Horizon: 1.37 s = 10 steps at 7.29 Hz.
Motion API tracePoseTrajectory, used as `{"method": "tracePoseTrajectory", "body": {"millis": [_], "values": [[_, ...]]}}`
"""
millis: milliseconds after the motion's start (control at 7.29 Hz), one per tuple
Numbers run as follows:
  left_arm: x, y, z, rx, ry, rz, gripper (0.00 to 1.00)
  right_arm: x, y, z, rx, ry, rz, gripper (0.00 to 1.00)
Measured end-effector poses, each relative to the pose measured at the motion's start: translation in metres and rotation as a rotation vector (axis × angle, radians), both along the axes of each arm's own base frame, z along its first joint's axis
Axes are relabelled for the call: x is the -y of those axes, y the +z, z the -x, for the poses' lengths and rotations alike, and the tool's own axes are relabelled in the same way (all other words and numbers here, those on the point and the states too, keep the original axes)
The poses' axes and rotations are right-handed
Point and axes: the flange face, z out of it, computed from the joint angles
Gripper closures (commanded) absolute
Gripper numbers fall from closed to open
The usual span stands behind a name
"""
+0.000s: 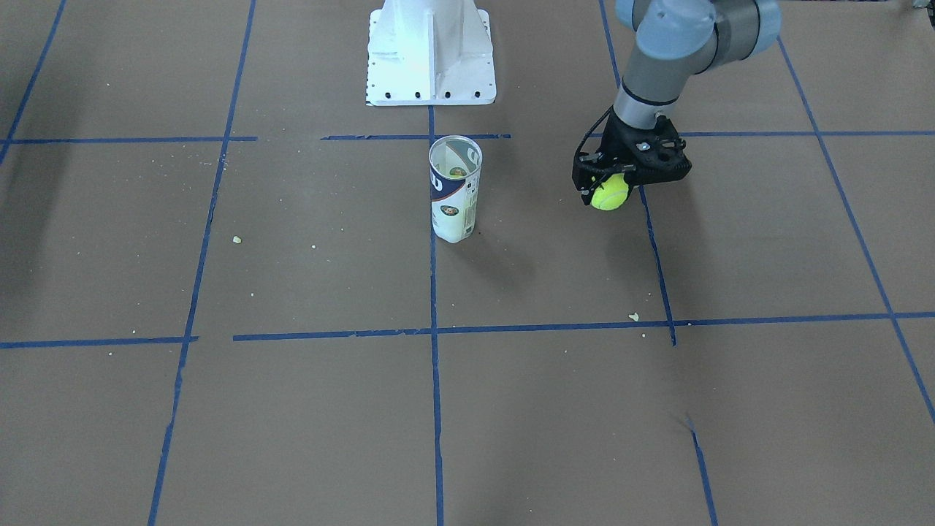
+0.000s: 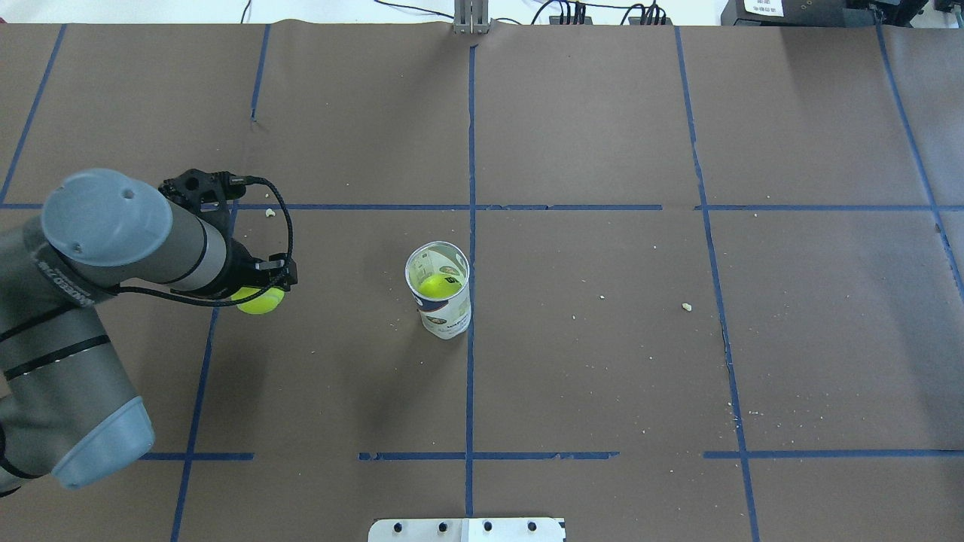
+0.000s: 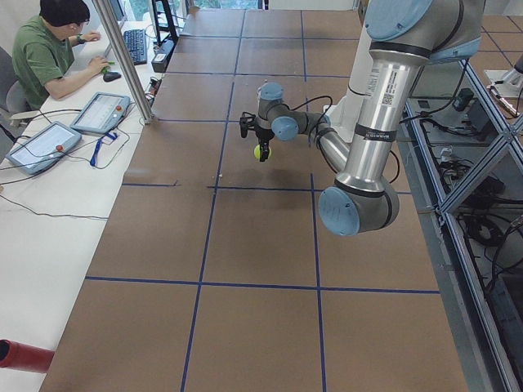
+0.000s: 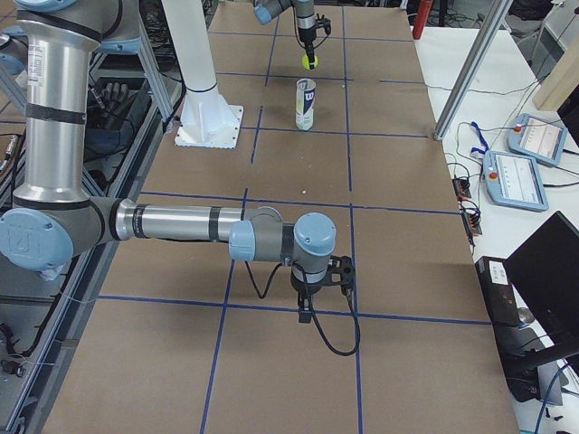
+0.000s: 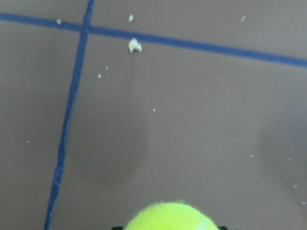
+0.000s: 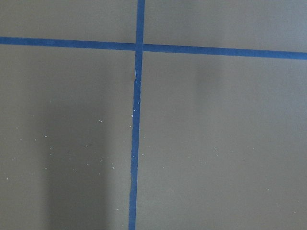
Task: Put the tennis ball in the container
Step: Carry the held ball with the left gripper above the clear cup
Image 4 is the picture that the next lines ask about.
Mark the far teach pendant tablet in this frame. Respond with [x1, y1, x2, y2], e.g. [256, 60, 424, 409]
[507, 113, 568, 167]

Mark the red cylinder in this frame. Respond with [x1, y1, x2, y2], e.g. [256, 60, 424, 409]
[413, 0, 433, 41]

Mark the aluminium frame post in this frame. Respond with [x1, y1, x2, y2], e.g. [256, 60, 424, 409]
[433, 0, 513, 141]

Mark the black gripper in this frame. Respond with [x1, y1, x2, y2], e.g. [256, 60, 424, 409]
[290, 266, 331, 324]
[298, 27, 316, 71]

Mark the blue lanyard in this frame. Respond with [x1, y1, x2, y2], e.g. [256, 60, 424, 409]
[468, 121, 490, 159]

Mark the clear Wilson ball can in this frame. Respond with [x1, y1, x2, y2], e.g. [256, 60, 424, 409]
[295, 78, 317, 130]

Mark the teach pendant tablet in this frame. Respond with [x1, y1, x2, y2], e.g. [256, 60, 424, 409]
[507, 113, 568, 167]
[482, 151, 549, 212]

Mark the orange black connector block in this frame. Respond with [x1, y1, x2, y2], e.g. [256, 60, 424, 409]
[452, 177, 471, 200]

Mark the black desktop computer box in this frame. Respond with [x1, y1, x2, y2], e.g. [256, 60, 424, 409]
[475, 256, 521, 327]

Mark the white camera post base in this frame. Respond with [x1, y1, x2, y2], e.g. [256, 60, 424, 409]
[162, 0, 243, 149]

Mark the yellow Wilson tennis ball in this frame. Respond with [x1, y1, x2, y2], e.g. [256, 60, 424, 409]
[301, 54, 318, 71]

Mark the black monitor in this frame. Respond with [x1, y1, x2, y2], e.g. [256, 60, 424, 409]
[504, 211, 578, 374]

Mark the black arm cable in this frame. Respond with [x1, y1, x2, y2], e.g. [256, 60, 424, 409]
[243, 259, 362, 357]

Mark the near teach pendant tablet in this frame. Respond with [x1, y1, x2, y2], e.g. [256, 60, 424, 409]
[482, 151, 549, 212]

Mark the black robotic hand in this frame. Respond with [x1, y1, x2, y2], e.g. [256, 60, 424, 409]
[91, 81, 132, 130]

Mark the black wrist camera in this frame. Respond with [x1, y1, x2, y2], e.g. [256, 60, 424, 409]
[316, 14, 331, 36]
[327, 256, 356, 297]

